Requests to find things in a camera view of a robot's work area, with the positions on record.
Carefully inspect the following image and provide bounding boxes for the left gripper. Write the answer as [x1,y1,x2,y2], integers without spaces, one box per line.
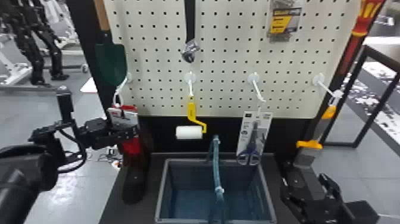
[79,117,139,150]

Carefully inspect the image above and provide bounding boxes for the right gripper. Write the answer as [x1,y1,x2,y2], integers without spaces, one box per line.
[280,186,346,224]

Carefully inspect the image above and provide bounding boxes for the yellow paint roller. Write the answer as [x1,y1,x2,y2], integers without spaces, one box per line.
[175,94,208,141]

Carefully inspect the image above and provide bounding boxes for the orange bar clamp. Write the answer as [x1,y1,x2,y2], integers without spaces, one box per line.
[293,90,345,170]

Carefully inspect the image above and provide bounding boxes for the green garden trowel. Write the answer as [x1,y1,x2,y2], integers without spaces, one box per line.
[93,0,128,89]

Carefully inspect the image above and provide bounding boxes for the blue scissors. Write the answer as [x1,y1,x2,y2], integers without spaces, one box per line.
[235,107,274,167]

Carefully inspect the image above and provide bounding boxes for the blue basket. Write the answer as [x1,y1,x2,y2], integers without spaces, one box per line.
[154,134,278,224]

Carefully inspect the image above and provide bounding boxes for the white pegboard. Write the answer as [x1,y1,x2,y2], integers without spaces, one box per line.
[66,0,388,157]

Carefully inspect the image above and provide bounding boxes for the black side table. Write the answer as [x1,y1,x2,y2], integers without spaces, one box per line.
[321,35,400,158]

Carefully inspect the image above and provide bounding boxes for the red long tool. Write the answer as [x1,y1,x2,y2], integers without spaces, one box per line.
[339,0,388,76]

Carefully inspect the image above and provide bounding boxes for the yellow tool packet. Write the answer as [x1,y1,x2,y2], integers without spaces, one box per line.
[266,0,303,43]

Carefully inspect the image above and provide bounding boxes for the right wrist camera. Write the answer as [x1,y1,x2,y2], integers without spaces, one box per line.
[282,165,326,203]

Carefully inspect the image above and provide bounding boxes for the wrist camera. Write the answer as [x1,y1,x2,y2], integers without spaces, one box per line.
[282,165,326,203]
[55,86,76,125]

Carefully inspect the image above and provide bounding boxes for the black cable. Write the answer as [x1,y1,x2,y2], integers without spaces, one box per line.
[57,127,88,175]

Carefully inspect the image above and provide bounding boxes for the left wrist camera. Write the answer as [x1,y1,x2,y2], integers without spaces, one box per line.
[55,86,76,125]

